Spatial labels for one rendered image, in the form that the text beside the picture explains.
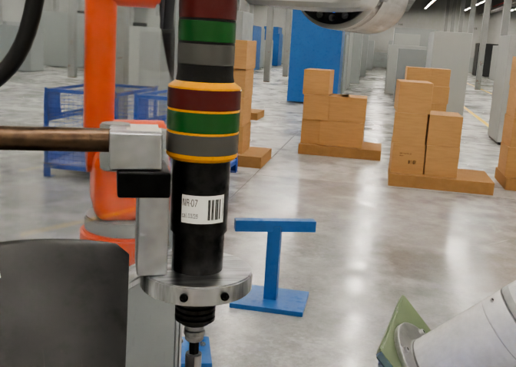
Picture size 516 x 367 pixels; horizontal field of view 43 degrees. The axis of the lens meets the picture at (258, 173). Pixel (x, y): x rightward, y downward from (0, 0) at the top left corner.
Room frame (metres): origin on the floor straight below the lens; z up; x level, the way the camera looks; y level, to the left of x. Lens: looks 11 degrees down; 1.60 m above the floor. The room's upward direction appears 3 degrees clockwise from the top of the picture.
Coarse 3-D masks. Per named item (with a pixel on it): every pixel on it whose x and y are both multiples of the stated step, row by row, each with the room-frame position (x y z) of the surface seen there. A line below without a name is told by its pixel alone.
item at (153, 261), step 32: (128, 160) 0.37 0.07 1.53; (160, 160) 0.37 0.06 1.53; (128, 192) 0.36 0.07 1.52; (160, 192) 0.37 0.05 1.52; (160, 224) 0.37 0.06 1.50; (160, 256) 0.37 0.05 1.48; (224, 256) 0.41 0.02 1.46; (160, 288) 0.36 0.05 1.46; (192, 288) 0.36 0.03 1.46; (224, 288) 0.36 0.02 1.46
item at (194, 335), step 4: (184, 328) 0.39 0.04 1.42; (188, 328) 0.39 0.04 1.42; (192, 328) 0.39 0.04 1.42; (196, 328) 0.39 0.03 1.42; (200, 328) 0.39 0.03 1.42; (204, 328) 0.39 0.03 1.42; (184, 332) 0.39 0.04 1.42; (188, 332) 0.39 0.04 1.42; (192, 332) 0.38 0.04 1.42; (196, 332) 0.38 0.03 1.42; (200, 332) 0.39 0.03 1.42; (204, 332) 0.39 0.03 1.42; (188, 336) 0.39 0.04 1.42; (192, 336) 0.38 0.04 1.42; (196, 336) 0.38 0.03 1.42; (200, 336) 0.39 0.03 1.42; (188, 340) 0.39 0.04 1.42; (192, 340) 0.39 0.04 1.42; (196, 340) 0.39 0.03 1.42; (200, 340) 0.39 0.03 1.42
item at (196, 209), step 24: (192, 168) 0.37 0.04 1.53; (216, 168) 0.38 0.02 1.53; (192, 192) 0.37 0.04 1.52; (216, 192) 0.38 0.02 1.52; (192, 216) 0.37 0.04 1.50; (216, 216) 0.38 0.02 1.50; (192, 240) 0.38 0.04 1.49; (216, 240) 0.38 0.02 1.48; (192, 264) 0.38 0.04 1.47; (216, 264) 0.38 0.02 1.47; (192, 312) 0.38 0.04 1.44
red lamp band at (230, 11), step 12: (180, 0) 0.38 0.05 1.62; (192, 0) 0.38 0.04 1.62; (204, 0) 0.37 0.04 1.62; (216, 0) 0.38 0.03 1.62; (228, 0) 0.38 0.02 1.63; (180, 12) 0.38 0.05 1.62; (192, 12) 0.38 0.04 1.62; (204, 12) 0.37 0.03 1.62; (216, 12) 0.38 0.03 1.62; (228, 12) 0.38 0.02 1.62
